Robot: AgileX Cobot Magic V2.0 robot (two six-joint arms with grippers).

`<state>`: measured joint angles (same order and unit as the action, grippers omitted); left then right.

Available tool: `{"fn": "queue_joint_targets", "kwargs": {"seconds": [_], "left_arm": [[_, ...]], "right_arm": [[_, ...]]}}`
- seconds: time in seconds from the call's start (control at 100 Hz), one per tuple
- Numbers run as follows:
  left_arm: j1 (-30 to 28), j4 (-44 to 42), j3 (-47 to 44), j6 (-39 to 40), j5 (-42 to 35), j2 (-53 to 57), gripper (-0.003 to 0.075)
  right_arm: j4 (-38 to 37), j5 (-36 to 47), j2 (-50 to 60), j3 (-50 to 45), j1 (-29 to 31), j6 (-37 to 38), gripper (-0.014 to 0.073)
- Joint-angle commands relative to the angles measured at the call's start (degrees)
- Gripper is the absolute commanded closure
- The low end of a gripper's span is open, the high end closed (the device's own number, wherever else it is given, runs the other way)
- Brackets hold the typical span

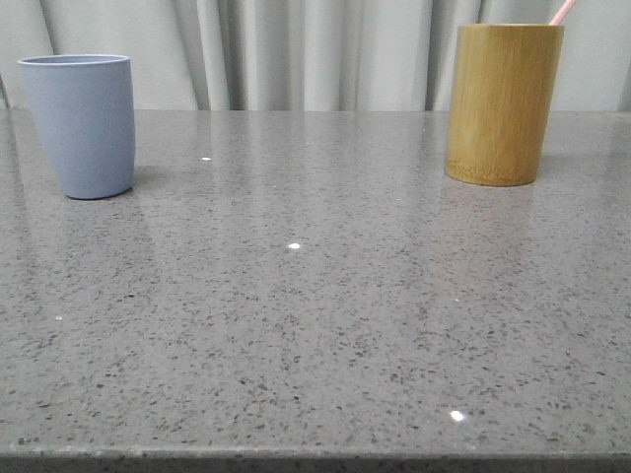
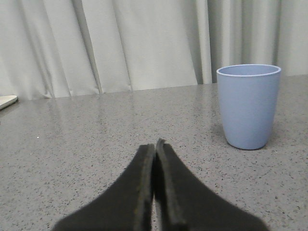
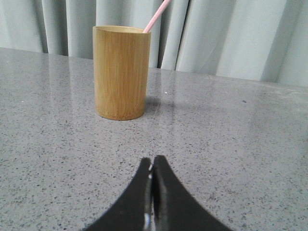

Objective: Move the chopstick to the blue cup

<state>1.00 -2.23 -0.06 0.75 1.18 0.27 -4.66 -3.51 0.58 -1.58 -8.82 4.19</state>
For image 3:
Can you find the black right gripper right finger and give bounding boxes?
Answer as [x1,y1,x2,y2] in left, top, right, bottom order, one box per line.
[153,155,230,231]

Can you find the bamboo wooden cup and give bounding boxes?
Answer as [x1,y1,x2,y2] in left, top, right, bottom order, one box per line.
[93,26,151,120]

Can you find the grey-green curtain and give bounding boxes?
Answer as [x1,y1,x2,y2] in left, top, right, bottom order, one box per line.
[0,0,308,86]

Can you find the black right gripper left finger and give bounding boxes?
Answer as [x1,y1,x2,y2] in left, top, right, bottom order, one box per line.
[86,158,152,231]

